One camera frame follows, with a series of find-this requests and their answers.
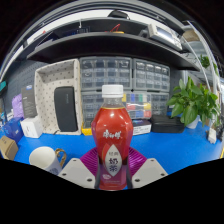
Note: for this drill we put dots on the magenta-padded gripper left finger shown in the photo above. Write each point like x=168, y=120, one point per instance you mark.
x=75, y=171

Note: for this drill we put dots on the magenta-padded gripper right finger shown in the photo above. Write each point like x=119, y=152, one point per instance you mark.
x=150, y=171

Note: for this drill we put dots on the red drink bottle white cap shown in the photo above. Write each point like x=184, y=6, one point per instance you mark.
x=111, y=133

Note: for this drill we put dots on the white mug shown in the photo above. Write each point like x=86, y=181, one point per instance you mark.
x=43, y=158

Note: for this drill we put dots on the yellow multimeter with red leads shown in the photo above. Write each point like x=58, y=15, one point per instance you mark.
x=86, y=130

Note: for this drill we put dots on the small black labelled box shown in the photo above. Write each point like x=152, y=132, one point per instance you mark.
x=142, y=127

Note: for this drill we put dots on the flat black pouch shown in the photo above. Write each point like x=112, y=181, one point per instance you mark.
x=166, y=125

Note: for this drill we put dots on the small white carton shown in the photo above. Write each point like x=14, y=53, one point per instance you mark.
x=31, y=126

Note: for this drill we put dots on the black rectangular case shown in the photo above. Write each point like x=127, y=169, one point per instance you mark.
x=66, y=108

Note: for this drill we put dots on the clear organiser with coloured parts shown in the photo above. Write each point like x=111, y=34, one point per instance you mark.
x=138, y=105

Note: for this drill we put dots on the brown cardboard box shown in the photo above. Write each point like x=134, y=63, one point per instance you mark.
x=8, y=146

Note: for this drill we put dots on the small white block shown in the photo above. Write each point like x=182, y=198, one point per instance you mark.
x=212, y=136

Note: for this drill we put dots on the blue carton box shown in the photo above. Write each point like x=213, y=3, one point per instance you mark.
x=13, y=129

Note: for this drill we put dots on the green potted plant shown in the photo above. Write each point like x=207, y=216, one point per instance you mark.
x=191, y=101

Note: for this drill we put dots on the dark grey upright carton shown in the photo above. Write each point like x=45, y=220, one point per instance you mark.
x=29, y=101

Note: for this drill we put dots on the cream polka-dot storage box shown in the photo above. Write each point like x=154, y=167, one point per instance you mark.
x=46, y=86

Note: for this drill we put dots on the grey pegboard panel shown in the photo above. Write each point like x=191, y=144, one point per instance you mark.
x=20, y=75

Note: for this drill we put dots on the teal box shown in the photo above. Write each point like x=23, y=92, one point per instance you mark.
x=2, y=86

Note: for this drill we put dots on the black overhead shelf unit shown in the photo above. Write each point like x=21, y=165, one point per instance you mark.
x=100, y=46

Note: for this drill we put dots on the long white overhead lamp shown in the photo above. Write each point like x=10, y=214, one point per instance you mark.
x=66, y=18

